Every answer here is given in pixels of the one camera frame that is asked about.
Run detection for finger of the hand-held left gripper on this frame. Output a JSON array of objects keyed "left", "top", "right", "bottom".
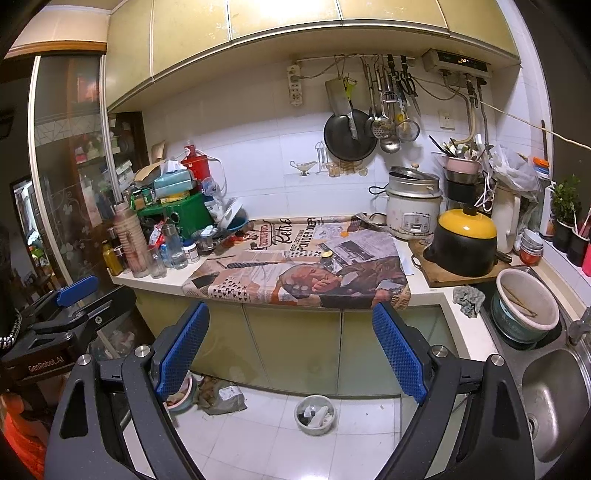
[
  {"left": 28, "top": 288, "right": 138, "bottom": 336},
  {"left": 23, "top": 276, "right": 99, "bottom": 325}
]

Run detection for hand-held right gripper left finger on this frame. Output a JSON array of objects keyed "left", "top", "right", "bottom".
[{"left": 44, "top": 301, "right": 212, "bottom": 480}]

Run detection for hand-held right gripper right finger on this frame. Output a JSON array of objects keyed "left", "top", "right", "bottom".
[{"left": 372, "top": 301, "right": 536, "bottom": 480}]

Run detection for pink floor bowl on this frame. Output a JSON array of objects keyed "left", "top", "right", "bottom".
[{"left": 164, "top": 374, "right": 197, "bottom": 412}]

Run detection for yellow oil bottle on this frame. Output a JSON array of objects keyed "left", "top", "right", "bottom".
[{"left": 102, "top": 240, "right": 125, "bottom": 277}]

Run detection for grey paper bag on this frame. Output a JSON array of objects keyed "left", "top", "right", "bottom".
[{"left": 198, "top": 376, "right": 248, "bottom": 416}]

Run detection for stack of brown paper cups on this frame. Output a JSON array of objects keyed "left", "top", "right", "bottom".
[{"left": 113, "top": 203, "right": 151, "bottom": 279}]

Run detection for clear drinking glass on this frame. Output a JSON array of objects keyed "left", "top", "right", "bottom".
[{"left": 147, "top": 244, "right": 167, "bottom": 280}]

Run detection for wooden cutting board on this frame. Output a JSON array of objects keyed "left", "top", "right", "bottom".
[{"left": 409, "top": 240, "right": 509, "bottom": 288}]

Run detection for grey dish cloth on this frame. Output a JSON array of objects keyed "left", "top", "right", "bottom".
[{"left": 452, "top": 285, "right": 486, "bottom": 319}]

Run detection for clear plastic bottle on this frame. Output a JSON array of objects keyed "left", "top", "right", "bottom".
[{"left": 163, "top": 224, "right": 189, "bottom": 270}]

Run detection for printed newspaper sheet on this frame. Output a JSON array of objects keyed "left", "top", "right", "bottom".
[{"left": 182, "top": 216, "right": 413, "bottom": 311}]

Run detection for green patterned basin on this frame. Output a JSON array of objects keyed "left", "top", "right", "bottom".
[{"left": 490, "top": 295, "right": 556, "bottom": 345}]

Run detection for etched glass door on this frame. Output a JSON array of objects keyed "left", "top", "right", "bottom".
[{"left": 28, "top": 55, "right": 122, "bottom": 296}]

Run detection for black pot yellow lid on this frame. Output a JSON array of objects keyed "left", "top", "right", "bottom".
[{"left": 424, "top": 208, "right": 499, "bottom": 277}]

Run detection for green metal box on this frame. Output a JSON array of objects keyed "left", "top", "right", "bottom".
[{"left": 137, "top": 193, "right": 214, "bottom": 230}]

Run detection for wooden chopstick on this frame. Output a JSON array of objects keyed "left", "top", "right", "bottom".
[{"left": 502, "top": 285, "right": 539, "bottom": 319}]

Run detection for brown cardboard piece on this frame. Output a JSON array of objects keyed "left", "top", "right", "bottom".
[{"left": 134, "top": 141, "right": 167, "bottom": 184}]

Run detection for white rice cooker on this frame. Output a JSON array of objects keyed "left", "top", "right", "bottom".
[{"left": 385, "top": 164, "right": 444, "bottom": 241}]

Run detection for white round lid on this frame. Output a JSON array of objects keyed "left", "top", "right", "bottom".
[{"left": 217, "top": 198, "right": 243, "bottom": 232}]

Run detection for teal tissue box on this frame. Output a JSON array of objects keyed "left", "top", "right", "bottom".
[{"left": 153, "top": 159, "right": 195, "bottom": 197}]

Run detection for white pink rimmed basin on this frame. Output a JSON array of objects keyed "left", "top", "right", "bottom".
[{"left": 495, "top": 268, "right": 561, "bottom": 330}]

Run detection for dark wooden shelf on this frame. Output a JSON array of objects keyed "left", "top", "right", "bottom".
[{"left": 108, "top": 113, "right": 149, "bottom": 195}]

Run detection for clear plastic bag bundle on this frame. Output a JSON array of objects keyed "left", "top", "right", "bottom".
[{"left": 203, "top": 178, "right": 227, "bottom": 223}]

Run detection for stainless steel sink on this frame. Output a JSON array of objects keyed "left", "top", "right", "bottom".
[{"left": 480, "top": 263, "right": 591, "bottom": 468}]

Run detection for stack of small bowls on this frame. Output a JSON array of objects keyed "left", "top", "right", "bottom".
[{"left": 519, "top": 229, "right": 546, "bottom": 265}]

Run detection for white thermos jug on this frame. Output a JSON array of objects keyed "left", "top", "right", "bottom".
[{"left": 491, "top": 182, "right": 522, "bottom": 254}]

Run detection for small black pot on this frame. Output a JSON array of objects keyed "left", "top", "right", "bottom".
[{"left": 445, "top": 181, "right": 479, "bottom": 204}]

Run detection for red thermos can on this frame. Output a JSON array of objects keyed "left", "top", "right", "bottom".
[{"left": 181, "top": 143, "right": 211, "bottom": 181}]

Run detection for steel faucet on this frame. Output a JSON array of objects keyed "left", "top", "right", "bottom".
[{"left": 568, "top": 307, "right": 591, "bottom": 347}]

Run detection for pink utensil holder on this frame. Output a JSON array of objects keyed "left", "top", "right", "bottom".
[{"left": 444, "top": 157, "right": 481, "bottom": 175}]

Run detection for black cup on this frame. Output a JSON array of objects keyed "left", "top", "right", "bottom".
[{"left": 567, "top": 226, "right": 589, "bottom": 269}]

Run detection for white plastic bottle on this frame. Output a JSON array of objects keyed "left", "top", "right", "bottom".
[{"left": 539, "top": 182, "right": 557, "bottom": 239}]

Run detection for steel ladle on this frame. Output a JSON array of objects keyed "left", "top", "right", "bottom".
[{"left": 379, "top": 69, "right": 402, "bottom": 153}]

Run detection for bundle of chopsticks and spoons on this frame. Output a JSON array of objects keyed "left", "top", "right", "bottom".
[{"left": 428, "top": 134, "right": 495, "bottom": 162}]

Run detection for black frying pan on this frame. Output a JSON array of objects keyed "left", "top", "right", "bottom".
[{"left": 323, "top": 113, "right": 379, "bottom": 162}]

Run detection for potted green plant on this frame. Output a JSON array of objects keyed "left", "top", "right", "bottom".
[{"left": 551, "top": 175, "right": 583, "bottom": 253}]

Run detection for steel slotted spoon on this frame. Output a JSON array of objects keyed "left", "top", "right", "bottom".
[{"left": 368, "top": 65, "right": 393, "bottom": 140}]

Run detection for steel cleaver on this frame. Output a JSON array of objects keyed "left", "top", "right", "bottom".
[{"left": 324, "top": 78, "right": 360, "bottom": 140}]

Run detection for white framed window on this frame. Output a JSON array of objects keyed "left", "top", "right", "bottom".
[{"left": 540, "top": 88, "right": 591, "bottom": 210}]

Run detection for white power strip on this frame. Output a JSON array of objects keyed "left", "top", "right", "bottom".
[{"left": 287, "top": 65, "right": 304, "bottom": 107}]

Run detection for braided black white strap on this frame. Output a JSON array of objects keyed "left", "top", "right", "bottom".
[{"left": 0, "top": 309, "right": 22, "bottom": 352}]

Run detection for white cable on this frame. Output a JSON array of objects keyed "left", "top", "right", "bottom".
[{"left": 475, "top": 178, "right": 495, "bottom": 211}]

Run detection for wire mesh strainer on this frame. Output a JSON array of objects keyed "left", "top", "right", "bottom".
[{"left": 396, "top": 117, "right": 420, "bottom": 142}]

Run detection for beige flexible hose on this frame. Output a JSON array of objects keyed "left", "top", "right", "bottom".
[{"left": 450, "top": 90, "right": 476, "bottom": 147}]

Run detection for beige rope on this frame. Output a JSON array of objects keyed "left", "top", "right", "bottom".
[{"left": 480, "top": 99, "right": 591, "bottom": 151}]

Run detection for black handled scissors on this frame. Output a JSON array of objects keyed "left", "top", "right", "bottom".
[{"left": 399, "top": 58, "right": 419, "bottom": 98}]

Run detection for white wall water heater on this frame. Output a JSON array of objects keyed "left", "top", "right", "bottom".
[{"left": 421, "top": 48, "right": 493, "bottom": 77}]

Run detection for yellow wall cabinet unit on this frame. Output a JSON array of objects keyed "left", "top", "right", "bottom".
[{"left": 104, "top": 0, "right": 521, "bottom": 114}]

